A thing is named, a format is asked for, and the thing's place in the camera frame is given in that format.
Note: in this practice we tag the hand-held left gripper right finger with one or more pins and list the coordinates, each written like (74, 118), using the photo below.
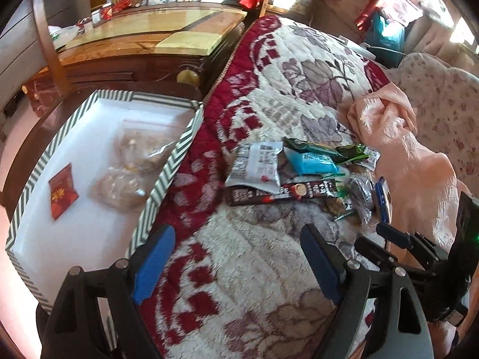
(318, 261)

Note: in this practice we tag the white plastic bag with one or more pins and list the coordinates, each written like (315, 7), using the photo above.
(61, 35)

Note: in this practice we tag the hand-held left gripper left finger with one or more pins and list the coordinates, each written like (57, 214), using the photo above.
(155, 261)

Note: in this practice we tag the clear bag of brown snacks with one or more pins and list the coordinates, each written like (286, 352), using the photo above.
(142, 146)
(119, 189)

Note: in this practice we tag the wooden cabinet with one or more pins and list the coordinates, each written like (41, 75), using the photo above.
(131, 45)

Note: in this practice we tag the peach blanket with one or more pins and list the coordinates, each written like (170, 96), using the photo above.
(404, 149)

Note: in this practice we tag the white grey snack packet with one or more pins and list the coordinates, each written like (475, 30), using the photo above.
(258, 164)

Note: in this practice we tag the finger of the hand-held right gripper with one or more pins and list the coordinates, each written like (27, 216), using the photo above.
(374, 251)
(393, 232)

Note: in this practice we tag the light blue snack packet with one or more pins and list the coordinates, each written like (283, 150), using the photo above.
(312, 160)

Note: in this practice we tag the dark brown stick packet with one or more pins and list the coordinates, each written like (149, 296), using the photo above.
(277, 192)

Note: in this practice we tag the long dark green packet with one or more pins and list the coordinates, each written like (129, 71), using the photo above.
(303, 144)

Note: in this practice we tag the dark blue packet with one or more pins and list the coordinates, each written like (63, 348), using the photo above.
(383, 202)

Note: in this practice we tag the pale yellow board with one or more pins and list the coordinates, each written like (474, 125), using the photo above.
(187, 41)

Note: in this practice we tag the pink floral quilted cushion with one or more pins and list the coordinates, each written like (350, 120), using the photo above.
(441, 101)

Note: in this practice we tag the red white floral blanket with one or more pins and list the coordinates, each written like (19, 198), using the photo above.
(243, 250)

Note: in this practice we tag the clear nut packet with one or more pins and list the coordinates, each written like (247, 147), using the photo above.
(340, 206)

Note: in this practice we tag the small white packet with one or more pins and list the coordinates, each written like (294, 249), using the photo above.
(371, 157)

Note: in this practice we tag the red gift box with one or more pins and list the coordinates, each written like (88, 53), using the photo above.
(106, 12)

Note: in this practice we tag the teal bag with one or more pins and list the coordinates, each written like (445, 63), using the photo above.
(389, 33)

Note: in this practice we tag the pink pillow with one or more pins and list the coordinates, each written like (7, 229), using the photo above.
(404, 7)

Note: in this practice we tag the red snack packet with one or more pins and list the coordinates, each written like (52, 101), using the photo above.
(63, 190)

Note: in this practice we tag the clear packet of dark fruit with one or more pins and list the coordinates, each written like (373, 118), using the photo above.
(359, 190)

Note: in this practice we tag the red plush toy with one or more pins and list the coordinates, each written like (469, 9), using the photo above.
(125, 0)

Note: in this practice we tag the green striped white box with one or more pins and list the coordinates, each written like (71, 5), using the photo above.
(45, 232)

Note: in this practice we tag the dark green bright-striped packet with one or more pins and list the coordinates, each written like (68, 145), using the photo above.
(352, 153)

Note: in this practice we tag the wooden chair frame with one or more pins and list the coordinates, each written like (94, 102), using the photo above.
(50, 48)

